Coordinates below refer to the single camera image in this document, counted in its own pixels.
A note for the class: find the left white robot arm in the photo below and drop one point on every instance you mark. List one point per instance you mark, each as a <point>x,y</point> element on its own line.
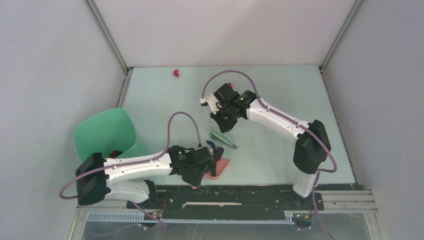
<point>128,178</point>

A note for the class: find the pink plastic dustpan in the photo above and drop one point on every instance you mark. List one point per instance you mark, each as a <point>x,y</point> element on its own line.
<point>220,169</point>

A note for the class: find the black paper scrap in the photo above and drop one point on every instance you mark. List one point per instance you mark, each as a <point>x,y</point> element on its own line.
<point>217,153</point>

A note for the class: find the left aluminium frame post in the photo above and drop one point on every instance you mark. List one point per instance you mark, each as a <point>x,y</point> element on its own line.
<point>107,35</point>

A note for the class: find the blue paper scrap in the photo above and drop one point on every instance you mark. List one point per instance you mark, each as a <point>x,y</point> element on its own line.
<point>211,144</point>

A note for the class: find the green hand brush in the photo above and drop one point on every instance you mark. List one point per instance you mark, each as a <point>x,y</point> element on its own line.
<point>217,135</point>

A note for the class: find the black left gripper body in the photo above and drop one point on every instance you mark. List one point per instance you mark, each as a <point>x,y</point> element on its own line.
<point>195,176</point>

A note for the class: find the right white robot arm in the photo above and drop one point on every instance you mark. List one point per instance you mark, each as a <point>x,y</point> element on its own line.
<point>310,139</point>

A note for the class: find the green plastic waste bin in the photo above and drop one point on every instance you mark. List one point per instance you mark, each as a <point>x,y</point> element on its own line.
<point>111,130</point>

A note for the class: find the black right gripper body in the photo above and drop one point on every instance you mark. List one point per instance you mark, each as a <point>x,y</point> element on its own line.
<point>224,117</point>

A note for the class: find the aluminium frame post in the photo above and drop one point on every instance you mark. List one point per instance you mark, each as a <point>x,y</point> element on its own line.
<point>357,4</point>
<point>107,35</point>

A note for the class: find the right aluminium frame post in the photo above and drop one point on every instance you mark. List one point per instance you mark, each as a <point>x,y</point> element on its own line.
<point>357,4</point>

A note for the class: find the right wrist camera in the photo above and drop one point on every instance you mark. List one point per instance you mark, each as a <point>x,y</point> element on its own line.
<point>209,100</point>

